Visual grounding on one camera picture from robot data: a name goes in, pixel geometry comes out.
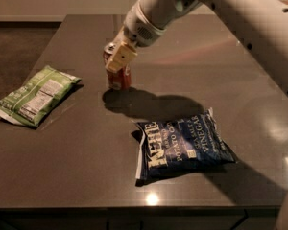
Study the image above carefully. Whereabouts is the blue kettle chip bag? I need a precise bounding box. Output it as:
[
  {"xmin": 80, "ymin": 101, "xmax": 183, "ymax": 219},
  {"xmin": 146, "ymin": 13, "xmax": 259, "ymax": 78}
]
[{"xmin": 135, "ymin": 108, "xmax": 236, "ymax": 181}]

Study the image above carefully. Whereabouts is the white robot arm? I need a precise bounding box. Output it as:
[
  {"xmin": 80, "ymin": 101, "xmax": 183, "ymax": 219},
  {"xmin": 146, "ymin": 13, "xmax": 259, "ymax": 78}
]
[{"xmin": 106, "ymin": 0, "xmax": 288, "ymax": 98}]

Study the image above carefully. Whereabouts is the green jalapeno chip bag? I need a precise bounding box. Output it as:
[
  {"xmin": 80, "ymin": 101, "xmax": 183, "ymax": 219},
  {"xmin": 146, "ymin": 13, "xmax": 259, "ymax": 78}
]
[{"xmin": 0, "ymin": 65, "xmax": 81, "ymax": 127}]

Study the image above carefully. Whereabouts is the red coke can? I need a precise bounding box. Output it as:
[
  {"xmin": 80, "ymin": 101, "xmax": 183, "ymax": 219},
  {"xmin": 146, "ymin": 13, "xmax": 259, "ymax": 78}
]
[{"xmin": 103, "ymin": 42, "xmax": 132, "ymax": 90}]

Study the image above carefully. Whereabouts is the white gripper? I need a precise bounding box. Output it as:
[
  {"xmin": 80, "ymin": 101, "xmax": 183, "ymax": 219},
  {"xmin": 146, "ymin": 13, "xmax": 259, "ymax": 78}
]
[{"xmin": 106, "ymin": 1, "xmax": 166, "ymax": 73}]

